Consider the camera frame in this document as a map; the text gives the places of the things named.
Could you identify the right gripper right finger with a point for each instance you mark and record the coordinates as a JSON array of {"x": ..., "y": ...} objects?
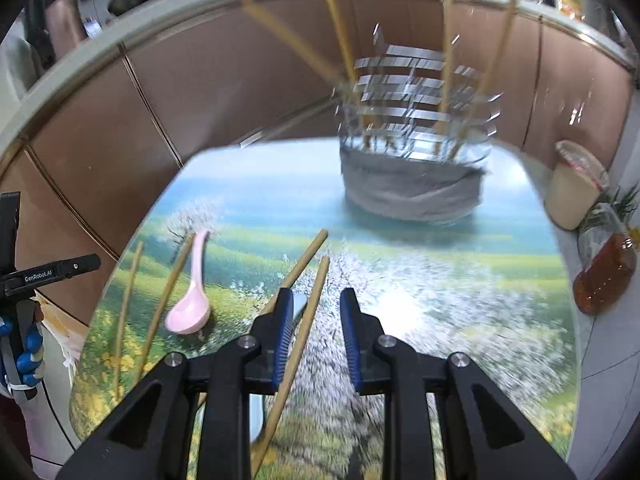
[{"x": 484, "y": 435}]

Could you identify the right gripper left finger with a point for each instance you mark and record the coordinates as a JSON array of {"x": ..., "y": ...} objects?
[{"x": 148, "y": 435}]

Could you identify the bamboo chopstick group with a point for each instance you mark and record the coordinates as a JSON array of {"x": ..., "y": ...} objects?
[
  {"x": 345, "y": 88},
  {"x": 447, "y": 67},
  {"x": 261, "y": 448},
  {"x": 288, "y": 36},
  {"x": 289, "y": 280}
]

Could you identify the brown kitchen cabinet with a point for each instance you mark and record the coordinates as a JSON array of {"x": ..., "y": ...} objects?
[{"x": 98, "y": 138}]

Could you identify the blue gloved hand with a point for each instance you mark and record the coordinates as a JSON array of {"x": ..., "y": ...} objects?
[{"x": 30, "y": 365}]

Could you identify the pink plastic bag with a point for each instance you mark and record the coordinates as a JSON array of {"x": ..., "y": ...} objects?
[{"x": 69, "y": 333}]

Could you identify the white ceramic spoon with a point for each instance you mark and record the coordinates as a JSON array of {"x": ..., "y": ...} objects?
[{"x": 257, "y": 403}]

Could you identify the pink ceramic spoon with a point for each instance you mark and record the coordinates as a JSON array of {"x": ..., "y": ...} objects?
[{"x": 192, "y": 311}]

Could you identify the bamboo chopstick by spoon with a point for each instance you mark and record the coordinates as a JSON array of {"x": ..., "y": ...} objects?
[{"x": 161, "y": 305}]

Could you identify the amber liquid bottle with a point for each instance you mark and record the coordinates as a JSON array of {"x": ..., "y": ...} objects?
[{"x": 607, "y": 277}]

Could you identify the grey cloth around basket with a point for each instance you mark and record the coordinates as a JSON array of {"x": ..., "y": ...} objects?
[{"x": 410, "y": 189}]

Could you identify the cream plastic jar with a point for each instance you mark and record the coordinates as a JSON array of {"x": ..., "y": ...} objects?
[{"x": 577, "y": 181}]

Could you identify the wire utensil basket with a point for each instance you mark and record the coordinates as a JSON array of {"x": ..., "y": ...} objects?
[{"x": 400, "y": 95}]

